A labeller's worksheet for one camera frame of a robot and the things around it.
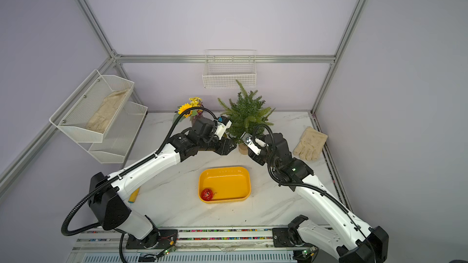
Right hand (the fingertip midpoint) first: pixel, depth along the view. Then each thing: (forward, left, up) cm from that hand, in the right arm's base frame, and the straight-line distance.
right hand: (257, 143), depth 76 cm
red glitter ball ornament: (-15, +23, -19) cm, 33 cm away
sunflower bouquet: (+24, +29, +3) cm, 38 cm away
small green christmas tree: (+11, +4, +7) cm, 14 cm away
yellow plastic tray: (-8, +14, -24) cm, 29 cm away
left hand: (0, +11, -2) cm, 12 cm away
